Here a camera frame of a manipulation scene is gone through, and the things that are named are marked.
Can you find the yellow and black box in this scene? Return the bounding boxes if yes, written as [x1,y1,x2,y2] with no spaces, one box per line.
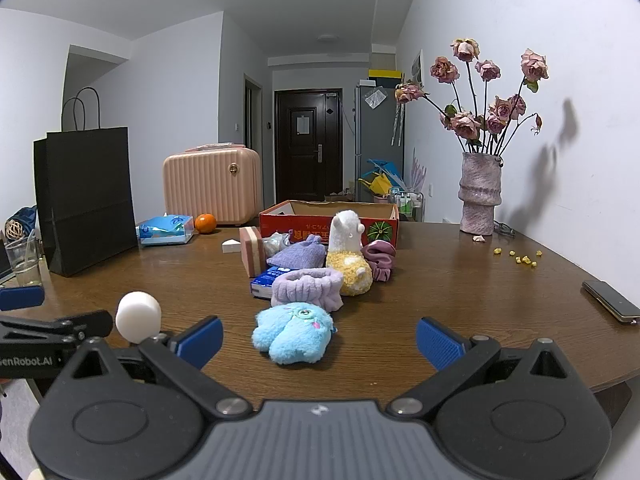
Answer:
[368,67,404,87]

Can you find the blue tissue pack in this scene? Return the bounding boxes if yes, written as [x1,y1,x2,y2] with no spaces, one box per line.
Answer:
[136,214,195,248]

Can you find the dark brown entrance door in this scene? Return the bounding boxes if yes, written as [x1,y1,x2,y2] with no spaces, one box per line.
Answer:
[274,89,345,204]

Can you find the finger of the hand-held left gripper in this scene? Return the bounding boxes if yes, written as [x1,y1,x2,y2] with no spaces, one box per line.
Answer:
[0,286,44,311]
[0,309,114,347]

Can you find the blue pocket tissue packet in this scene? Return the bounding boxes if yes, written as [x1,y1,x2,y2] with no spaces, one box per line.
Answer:
[250,266,291,300]

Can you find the scattered yellow crumbs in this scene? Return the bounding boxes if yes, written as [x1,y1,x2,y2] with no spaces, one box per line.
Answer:
[492,246,543,267]

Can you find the folded white umbrella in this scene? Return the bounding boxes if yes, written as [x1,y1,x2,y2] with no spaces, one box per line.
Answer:
[391,100,405,148]

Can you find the dark side door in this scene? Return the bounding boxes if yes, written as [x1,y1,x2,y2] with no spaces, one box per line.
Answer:
[244,74,263,201]

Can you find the crumpled clear plastic bag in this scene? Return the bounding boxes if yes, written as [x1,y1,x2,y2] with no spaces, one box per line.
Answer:
[262,232,292,258]

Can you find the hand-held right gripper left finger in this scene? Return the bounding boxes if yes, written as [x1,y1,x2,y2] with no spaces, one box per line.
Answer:
[60,316,256,420]

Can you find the white and yellow alpaca plush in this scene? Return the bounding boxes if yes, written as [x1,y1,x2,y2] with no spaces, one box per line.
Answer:
[326,211,373,296]

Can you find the dark blue bag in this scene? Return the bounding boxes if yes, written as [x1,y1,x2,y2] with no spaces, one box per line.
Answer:
[5,206,38,241]

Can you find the rolling cart with bottles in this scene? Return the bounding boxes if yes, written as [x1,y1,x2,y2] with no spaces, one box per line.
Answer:
[387,186,426,223]

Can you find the bunch of dried pink roses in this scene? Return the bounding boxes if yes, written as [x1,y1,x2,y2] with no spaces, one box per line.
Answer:
[394,37,550,157]

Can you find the lilac fluffy headband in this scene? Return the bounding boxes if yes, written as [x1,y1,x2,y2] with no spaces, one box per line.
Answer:
[270,267,345,311]

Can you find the clear drinking glass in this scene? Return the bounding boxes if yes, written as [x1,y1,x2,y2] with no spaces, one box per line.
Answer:
[4,235,43,287]

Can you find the pink ribbed suitcase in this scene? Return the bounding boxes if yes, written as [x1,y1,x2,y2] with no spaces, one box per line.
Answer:
[162,144,263,226]

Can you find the blue plush toy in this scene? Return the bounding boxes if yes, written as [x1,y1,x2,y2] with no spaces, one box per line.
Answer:
[251,302,338,365]

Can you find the pink pampas decoration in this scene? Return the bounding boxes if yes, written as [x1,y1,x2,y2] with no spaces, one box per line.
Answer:
[411,147,426,191]

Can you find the black paper bag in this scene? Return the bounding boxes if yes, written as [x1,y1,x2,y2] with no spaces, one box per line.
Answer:
[33,87,138,277]

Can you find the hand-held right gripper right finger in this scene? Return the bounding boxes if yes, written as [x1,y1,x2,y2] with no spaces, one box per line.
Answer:
[387,316,576,418]

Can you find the pink textured vase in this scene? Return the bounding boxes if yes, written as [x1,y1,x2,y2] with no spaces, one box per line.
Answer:
[459,152,502,236]

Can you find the blue folding rack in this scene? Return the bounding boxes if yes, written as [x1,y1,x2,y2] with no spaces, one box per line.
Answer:
[357,158,405,191]

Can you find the pink sponge block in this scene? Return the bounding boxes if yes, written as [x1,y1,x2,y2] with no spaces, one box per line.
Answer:
[239,226,267,278]

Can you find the mauve satin scrunchie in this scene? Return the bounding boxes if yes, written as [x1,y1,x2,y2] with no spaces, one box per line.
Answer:
[361,240,397,283]

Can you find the grey refrigerator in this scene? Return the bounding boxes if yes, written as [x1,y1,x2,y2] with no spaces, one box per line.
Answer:
[354,83,405,203]

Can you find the white foam cylinder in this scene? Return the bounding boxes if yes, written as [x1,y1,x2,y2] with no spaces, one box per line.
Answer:
[115,290,162,345]

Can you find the purple woven pouch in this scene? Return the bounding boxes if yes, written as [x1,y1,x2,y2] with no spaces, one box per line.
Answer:
[266,234,326,268]

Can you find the red cardboard box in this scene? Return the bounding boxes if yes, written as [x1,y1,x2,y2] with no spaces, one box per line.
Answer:
[258,200,400,253]

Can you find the black smartphone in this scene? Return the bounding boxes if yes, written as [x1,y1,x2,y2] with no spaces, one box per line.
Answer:
[581,280,640,323]

